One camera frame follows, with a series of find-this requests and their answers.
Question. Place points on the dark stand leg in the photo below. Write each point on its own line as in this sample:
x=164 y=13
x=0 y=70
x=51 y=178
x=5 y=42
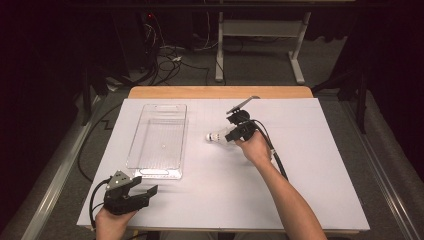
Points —
x=87 y=96
x=360 y=100

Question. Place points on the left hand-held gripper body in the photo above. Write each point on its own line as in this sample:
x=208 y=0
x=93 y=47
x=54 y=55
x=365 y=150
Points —
x=118 y=201

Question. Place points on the person's left hand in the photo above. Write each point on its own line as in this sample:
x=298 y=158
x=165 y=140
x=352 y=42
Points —
x=110 y=226

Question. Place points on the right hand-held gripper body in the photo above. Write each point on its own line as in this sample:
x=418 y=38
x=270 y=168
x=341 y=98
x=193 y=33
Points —
x=243 y=120

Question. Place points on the clear plastic bin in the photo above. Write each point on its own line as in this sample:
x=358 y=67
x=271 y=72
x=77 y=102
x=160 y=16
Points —
x=156 y=140

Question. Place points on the white paper sheet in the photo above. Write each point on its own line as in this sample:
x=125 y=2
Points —
x=206 y=200

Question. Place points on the grey metal floor rail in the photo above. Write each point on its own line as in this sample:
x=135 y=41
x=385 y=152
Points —
x=56 y=180
x=383 y=173

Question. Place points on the person's right hand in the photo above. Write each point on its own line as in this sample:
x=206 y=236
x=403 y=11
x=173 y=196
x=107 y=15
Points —
x=256 y=150

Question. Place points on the white metal stand frame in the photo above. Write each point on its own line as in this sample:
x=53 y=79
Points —
x=260 y=28

